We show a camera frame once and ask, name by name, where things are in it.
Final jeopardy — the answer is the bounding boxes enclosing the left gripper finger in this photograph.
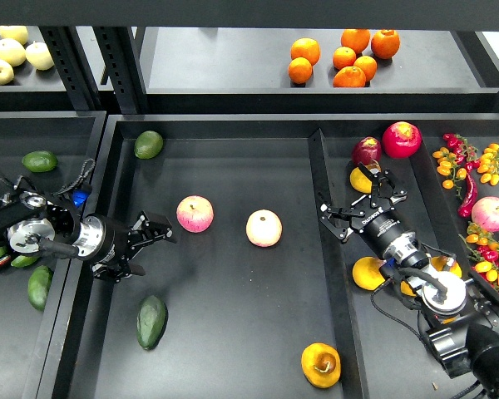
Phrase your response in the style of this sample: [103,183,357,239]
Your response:
[131,211,177,249]
[91,262,146,283]

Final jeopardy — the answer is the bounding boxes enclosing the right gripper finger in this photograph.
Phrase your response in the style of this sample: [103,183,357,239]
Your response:
[317,192,365,244]
[358,164,408,208]

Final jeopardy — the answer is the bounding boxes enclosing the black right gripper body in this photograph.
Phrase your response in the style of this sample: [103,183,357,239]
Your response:
[349,195,428,268]

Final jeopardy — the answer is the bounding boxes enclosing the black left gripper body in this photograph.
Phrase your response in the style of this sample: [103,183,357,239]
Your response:
[73,214,142,269]

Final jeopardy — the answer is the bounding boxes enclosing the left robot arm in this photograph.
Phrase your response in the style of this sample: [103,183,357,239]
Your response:
[0,159,175,283]

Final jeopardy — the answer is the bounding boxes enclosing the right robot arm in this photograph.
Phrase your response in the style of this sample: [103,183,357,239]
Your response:
[315,167,499,398]

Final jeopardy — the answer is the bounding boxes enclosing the green avocado top centre tray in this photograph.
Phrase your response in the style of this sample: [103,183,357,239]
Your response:
[134,131,164,160]

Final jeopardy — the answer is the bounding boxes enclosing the green avocado tray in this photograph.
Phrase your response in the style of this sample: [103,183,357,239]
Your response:
[134,131,164,160]
[22,150,58,173]

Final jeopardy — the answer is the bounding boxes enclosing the green avocado left tray top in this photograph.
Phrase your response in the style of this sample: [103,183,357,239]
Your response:
[22,150,58,173]

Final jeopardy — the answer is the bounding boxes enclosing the dark red apple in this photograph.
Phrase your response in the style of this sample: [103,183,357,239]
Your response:
[351,136,382,166]

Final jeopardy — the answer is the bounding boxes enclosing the bright red apple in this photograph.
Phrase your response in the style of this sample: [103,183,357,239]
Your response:
[382,121,422,159]

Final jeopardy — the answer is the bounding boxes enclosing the pink red apple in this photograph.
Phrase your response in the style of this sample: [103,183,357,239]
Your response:
[176,195,214,233]

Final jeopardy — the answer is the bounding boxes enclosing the pale pink apple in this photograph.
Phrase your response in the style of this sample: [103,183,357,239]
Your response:
[245,209,283,248]

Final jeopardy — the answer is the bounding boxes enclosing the red chili pepper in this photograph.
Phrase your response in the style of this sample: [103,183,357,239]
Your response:
[457,174,477,218]

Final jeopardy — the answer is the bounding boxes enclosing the cherry tomato bunch upper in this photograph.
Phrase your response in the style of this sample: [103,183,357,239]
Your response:
[432,133,499,199]

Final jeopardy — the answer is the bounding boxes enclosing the cherry tomato bunch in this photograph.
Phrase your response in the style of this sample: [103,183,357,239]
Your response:
[461,222,499,294]
[432,133,499,199]

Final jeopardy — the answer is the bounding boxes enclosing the black left tray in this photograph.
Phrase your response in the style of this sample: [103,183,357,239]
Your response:
[0,111,106,398]

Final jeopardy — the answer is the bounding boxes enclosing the black tray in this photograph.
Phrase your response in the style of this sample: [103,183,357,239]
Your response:
[52,115,475,398]
[0,111,106,398]

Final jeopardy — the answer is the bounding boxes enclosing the pink apple right tray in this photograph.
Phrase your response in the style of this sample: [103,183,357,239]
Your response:
[471,196,499,233]

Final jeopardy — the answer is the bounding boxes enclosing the black centre tray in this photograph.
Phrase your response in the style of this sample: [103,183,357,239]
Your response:
[52,115,475,398]

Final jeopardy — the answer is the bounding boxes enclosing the cherry tomato bunch lower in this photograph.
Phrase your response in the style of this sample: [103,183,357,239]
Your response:
[461,222,499,294]

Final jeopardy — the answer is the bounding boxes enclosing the orange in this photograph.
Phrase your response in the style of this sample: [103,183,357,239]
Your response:
[332,47,357,70]
[290,37,321,66]
[341,29,371,54]
[333,66,366,87]
[371,29,401,60]
[288,57,313,85]
[353,56,378,82]

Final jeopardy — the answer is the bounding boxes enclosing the black tray divider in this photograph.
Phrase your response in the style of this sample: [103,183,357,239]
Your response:
[308,128,369,398]

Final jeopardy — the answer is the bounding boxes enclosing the black upper shelf board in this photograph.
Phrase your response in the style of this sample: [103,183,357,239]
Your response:
[0,1,499,32]

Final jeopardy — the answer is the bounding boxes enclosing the black shelf upright post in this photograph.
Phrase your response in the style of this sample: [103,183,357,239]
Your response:
[38,26,102,111]
[93,27,150,115]

